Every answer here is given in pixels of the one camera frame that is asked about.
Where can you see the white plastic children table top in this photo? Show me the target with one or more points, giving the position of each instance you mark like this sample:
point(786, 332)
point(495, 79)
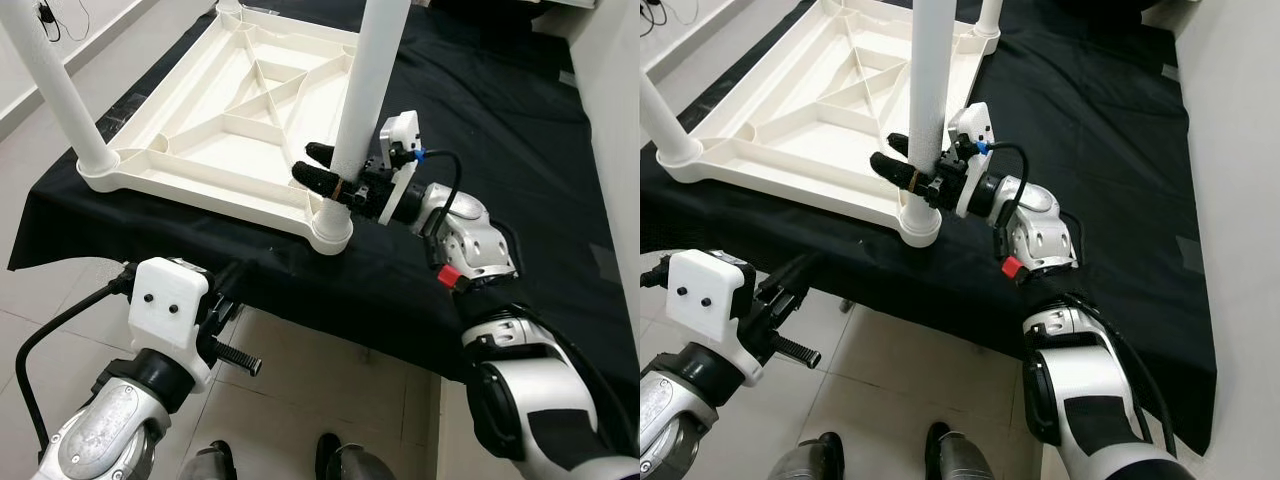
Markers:
point(180, 110)
point(790, 100)

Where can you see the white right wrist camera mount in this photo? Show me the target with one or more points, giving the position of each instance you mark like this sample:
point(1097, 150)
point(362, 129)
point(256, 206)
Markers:
point(400, 135)
point(972, 125)

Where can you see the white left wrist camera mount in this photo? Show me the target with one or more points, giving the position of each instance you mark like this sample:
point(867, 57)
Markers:
point(170, 310)
point(705, 305)

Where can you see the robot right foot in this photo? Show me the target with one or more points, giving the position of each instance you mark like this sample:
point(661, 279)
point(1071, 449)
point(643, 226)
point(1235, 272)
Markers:
point(960, 458)
point(350, 464)

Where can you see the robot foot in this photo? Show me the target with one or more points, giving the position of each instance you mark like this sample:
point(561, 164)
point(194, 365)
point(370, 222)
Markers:
point(205, 464)
point(960, 458)
point(810, 462)
point(350, 464)

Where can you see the black table cloth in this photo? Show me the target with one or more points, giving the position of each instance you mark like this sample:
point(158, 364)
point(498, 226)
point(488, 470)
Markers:
point(1080, 120)
point(500, 120)

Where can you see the grey tape strip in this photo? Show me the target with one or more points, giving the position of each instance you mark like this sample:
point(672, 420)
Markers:
point(1190, 250)
point(1169, 70)
point(568, 78)
point(605, 262)

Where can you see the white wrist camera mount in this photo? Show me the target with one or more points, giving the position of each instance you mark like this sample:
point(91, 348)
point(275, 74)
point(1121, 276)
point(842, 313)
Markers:
point(400, 135)
point(972, 125)
point(705, 305)
point(170, 310)

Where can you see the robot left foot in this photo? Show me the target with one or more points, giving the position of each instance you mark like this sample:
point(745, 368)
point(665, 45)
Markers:
point(810, 462)
point(205, 464)

